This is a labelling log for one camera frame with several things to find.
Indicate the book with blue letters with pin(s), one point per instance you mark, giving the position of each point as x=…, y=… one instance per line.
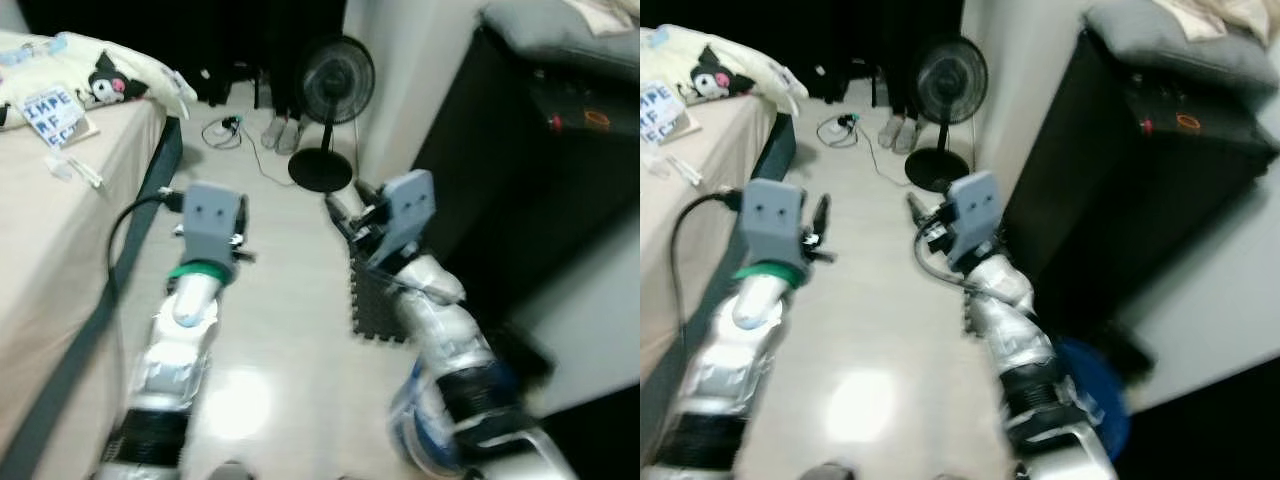
x=660, y=110
x=55, y=115

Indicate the cream cartoon print blanket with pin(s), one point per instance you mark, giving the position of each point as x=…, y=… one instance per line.
x=60, y=70
x=680, y=50

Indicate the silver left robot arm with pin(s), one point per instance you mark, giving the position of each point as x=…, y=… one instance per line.
x=175, y=370
x=740, y=370

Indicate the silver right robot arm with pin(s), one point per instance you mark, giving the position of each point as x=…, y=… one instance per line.
x=1010, y=320
x=440, y=320

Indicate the grey shoe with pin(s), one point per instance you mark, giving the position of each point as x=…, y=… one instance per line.
x=912, y=136
x=296, y=137
x=273, y=132
x=890, y=130

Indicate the white power strip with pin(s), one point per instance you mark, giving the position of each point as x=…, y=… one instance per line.
x=845, y=121
x=232, y=124

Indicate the black standing fan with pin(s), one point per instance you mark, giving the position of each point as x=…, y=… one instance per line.
x=950, y=80
x=335, y=80

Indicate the mattress with cream sheet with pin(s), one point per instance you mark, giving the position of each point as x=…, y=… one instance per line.
x=680, y=230
x=50, y=250

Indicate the black cabinet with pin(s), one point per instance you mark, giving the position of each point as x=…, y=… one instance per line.
x=1100, y=200
x=520, y=200

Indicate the black curtain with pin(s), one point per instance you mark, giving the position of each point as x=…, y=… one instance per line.
x=820, y=30
x=200, y=30

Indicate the blue round container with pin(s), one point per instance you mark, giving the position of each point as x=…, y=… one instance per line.
x=420, y=420
x=1095, y=390

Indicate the grey left robot leg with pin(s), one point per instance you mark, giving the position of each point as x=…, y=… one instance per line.
x=825, y=473
x=230, y=472

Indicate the grey cushion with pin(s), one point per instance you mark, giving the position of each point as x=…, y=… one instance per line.
x=560, y=35
x=1160, y=40

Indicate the cream cloth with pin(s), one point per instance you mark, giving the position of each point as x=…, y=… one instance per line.
x=610, y=12
x=1250, y=15

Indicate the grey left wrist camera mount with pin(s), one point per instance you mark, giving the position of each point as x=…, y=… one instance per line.
x=772, y=215
x=210, y=215

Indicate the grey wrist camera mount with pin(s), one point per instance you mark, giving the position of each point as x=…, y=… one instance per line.
x=408, y=205
x=772, y=215
x=210, y=215
x=975, y=205

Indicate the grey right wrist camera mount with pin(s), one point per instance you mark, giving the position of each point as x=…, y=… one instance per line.
x=975, y=205
x=408, y=205

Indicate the dark blue bed frame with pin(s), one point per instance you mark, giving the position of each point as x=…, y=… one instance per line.
x=130, y=230
x=775, y=150

